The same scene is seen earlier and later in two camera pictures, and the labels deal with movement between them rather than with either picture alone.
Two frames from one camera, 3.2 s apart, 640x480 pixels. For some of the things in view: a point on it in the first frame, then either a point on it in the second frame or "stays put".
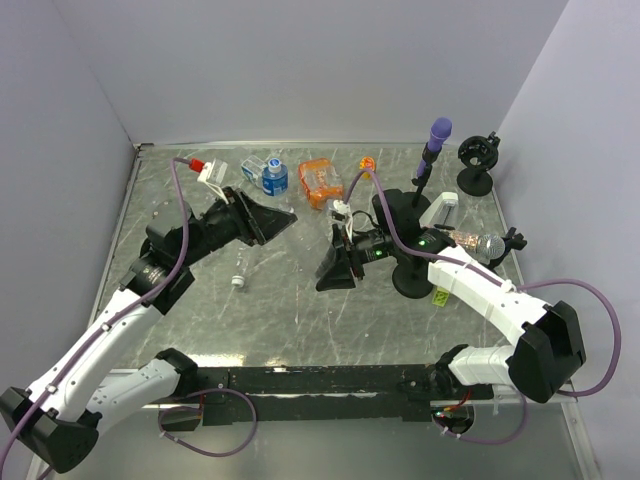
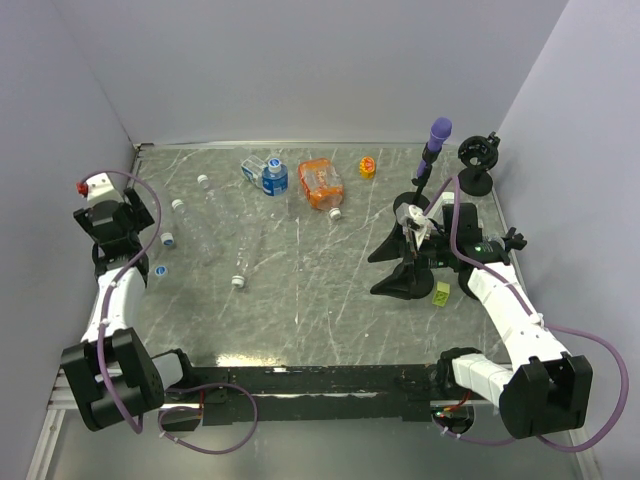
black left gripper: (264, 222) to (139, 215)
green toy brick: (440, 297) stays put
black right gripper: (335, 273) to (398, 283)
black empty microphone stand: (478, 153) stays put
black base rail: (342, 393) stays put
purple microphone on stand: (440, 128) stays put
